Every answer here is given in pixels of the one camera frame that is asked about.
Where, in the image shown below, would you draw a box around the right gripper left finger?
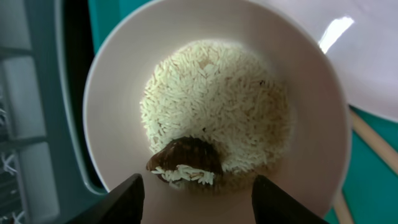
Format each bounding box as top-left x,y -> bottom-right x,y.
68,174 -> 145,224

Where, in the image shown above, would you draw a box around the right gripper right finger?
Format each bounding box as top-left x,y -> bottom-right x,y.
251,175 -> 328,224

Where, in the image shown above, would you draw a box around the brown food chunk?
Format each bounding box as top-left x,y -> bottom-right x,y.
146,137 -> 223,185

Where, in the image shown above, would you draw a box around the pink bowl with rice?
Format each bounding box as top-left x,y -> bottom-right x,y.
83,0 -> 351,223

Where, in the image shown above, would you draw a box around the white rice leftovers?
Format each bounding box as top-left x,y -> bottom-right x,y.
140,40 -> 295,190

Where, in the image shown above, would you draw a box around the wooden chopstick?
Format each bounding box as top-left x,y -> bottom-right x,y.
333,190 -> 354,224
349,110 -> 397,175

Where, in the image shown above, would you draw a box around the grey plastic dish rack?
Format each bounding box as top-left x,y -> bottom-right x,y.
1,0 -> 105,223

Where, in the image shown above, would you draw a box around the teal serving tray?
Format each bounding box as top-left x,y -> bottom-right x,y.
88,0 -> 397,223

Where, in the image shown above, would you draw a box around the white round plate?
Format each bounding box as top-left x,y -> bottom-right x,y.
261,0 -> 397,121

